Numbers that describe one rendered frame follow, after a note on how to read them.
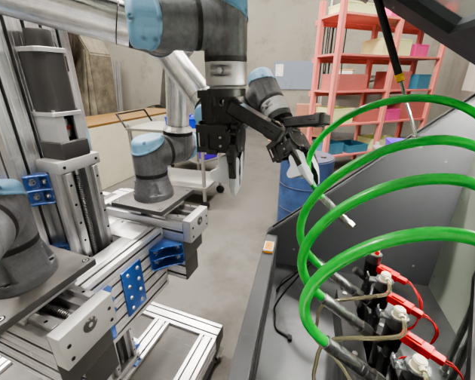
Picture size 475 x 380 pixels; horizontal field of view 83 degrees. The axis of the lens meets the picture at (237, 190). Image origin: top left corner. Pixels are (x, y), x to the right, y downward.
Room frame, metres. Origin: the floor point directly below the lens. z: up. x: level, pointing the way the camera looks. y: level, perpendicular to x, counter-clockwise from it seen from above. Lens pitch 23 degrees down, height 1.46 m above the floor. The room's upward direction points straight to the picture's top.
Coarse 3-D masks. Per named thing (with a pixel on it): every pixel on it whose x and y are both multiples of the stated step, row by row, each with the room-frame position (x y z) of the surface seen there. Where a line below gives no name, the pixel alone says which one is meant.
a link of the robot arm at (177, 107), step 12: (168, 84) 1.01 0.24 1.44; (168, 96) 1.02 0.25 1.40; (180, 96) 1.01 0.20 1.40; (168, 108) 1.02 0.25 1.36; (180, 108) 1.02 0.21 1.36; (168, 120) 1.03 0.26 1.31; (180, 120) 1.02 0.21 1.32; (168, 132) 1.01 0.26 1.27; (180, 132) 1.01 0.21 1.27; (192, 132) 1.06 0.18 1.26; (180, 144) 1.01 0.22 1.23; (192, 144) 1.05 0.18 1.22; (180, 156) 1.00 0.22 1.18; (192, 156) 1.06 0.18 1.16
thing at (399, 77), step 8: (376, 0) 0.77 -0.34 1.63; (376, 8) 0.77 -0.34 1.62; (384, 8) 0.77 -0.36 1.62; (384, 16) 0.76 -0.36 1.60; (384, 24) 0.76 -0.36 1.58; (384, 32) 0.76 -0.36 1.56; (392, 40) 0.75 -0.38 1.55; (392, 48) 0.75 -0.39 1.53; (392, 56) 0.75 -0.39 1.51; (392, 64) 0.75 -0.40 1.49; (400, 72) 0.74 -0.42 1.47; (400, 80) 0.74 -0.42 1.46; (408, 104) 0.73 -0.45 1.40; (408, 112) 0.73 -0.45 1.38; (416, 136) 0.72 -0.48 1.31
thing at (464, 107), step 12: (396, 96) 0.54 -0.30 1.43; (408, 96) 0.52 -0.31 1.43; (420, 96) 0.51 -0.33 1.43; (432, 96) 0.50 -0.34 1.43; (360, 108) 0.57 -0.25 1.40; (372, 108) 0.55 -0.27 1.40; (456, 108) 0.48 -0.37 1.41; (468, 108) 0.46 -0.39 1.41; (336, 120) 0.59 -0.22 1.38; (324, 132) 0.60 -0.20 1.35; (312, 144) 0.62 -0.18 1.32; (312, 156) 0.62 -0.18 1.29
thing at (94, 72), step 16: (80, 48) 5.02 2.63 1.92; (96, 48) 5.28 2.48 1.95; (80, 64) 5.03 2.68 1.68; (96, 64) 5.14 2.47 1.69; (80, 80) 5.04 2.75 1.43; (96, 80) 5.07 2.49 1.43; (112, 80) 5.57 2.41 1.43; (96, 96) 5.02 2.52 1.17; (112, 96) 5.50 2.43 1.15; (96, 112) 5.01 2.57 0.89; (112, 112) 5.43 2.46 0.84
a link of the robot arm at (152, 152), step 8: (136, 136) 0.97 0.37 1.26; (144, 136) 0.96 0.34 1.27; (152, 136) 0.95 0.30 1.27; (160, 136) 0.95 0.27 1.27; (136, 144) 0.91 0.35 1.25; (144, 144) 0.90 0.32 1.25; (152, 144) 0.91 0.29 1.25; (160, 144) 0.93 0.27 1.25; (168, 144) 0.97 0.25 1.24; (136, 152) 0.90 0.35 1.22; (144, 152) 0.90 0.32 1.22; (152, 152) 0.91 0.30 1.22; (160, 152) 0.93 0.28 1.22; (168, 152) 0.96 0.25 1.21; (136, 160) 0.91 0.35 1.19; (144, 160) 0.90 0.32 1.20; (152, 160) 0.91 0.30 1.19; (160, 160) 0.92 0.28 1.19; (168, 160) 0.96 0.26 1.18; (136, 168) 0.91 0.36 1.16; (144, 168) 0.90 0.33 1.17; (152, 168) 0.90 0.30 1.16; (160, 168) 0.92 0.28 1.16
